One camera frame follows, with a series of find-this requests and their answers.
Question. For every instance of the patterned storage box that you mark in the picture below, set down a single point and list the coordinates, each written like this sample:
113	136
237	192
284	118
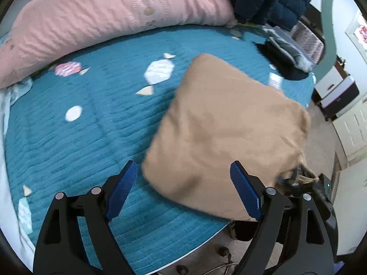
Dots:
308	41

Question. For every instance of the teal quilted bedspread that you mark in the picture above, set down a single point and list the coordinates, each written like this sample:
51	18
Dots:
70	134

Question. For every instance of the white black box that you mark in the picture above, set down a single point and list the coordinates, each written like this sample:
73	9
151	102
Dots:
334	92

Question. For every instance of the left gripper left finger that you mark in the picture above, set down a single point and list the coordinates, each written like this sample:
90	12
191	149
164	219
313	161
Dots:
75	237

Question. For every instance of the tan beige jacket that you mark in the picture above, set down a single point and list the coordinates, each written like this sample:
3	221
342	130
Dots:
220	115

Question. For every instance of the dark folded clothes pile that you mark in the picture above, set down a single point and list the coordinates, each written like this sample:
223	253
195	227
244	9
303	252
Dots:
285	54

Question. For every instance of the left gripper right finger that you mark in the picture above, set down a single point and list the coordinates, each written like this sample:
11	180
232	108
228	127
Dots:
291	237

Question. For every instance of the pink quilted duvet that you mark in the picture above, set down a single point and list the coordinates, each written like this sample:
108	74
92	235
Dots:
46	30

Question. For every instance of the white cabinet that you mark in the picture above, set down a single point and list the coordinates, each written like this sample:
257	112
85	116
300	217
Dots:
351	129

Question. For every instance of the white sheet at bedside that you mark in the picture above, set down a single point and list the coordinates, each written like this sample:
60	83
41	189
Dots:
10	226

